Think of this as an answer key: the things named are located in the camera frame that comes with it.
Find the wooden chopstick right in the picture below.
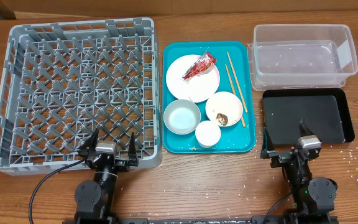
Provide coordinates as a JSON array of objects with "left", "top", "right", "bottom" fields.
[{"left": 227, "top": 52, "right": 248, "bottom": 113}]

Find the large white plate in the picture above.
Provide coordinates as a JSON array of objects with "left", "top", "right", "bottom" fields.
[{"left": 165, "top": 54, "right": 220, "bottom": 103}]

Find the clear plastic bin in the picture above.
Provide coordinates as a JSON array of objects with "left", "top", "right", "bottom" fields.
[{"left": 248, "top": 24, "right": 358, "bottom": 91}]

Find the teal plastic tray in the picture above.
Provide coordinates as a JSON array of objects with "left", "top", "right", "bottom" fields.
[{"left": 162, "top": 41, "right": 256, "bottom": 153}]

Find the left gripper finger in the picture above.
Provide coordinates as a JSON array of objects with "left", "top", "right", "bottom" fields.
[
  {"left": 78, "top": 128, "right": 99, "bottom": 157},
  {"left": 128, "top": 132, "right": 139, "bottom": 167}
]

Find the wooden chopstick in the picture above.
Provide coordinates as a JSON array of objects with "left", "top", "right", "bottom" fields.
[
  {"left": 227, "top": 52, "right": 248, "bottom": 113},
  {"left": 225, "top": 64, "right": 246, "bottom": 127}
]

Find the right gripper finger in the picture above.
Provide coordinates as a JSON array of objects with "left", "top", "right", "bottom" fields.
[
  {"left": 299, "top": 120, "right": 314, "bottom": 137},
  {"left": 260, "top": 128, "right": 275, "bottom": 159}
]

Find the grey bowl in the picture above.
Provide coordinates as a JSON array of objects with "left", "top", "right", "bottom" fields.
[{"left": 163, "top": 100, "right": 201, "bottom": 135}]

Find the red snack wrapper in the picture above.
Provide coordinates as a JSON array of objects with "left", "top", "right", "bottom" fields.
[{"left": 182, "top": 52, "right": 217, "bottom": 82}]

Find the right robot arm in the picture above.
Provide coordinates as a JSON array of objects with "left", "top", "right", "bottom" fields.
[{"left": 260, "top": 122, "right": 338, "bottom": 223}]

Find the grey dishwasher rack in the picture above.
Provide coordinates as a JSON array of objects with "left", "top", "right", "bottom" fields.
[{"left": 0, "top": 17, "right": 162, "bottom": 175}]

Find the wooden chopstick left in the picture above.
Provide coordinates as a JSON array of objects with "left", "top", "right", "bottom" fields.
[{"left": 225, "top": 64, "right": 246, "bottom": 127}]

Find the black plastic tray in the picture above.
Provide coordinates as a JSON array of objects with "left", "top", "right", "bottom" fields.
[{"left": 262, "top": 88, "right": 355, "bottom": 145}]

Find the brown food scrap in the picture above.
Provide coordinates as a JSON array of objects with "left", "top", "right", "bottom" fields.
[{"left": 216, "top": 113, "right": 228, "bottom": 126}]

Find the white cup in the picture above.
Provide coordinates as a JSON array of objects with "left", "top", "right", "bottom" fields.
[{"left": 195, "top": 121, "right": 221, "bottom": 148}]

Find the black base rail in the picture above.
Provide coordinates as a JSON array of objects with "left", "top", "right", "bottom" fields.
[{"left": 62, "top": 216, "right": 339, "bottom": 224}]

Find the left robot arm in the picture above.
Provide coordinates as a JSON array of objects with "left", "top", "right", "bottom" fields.
[{"left": 74, "top": 129, "right": 139, "bottom": 223}]

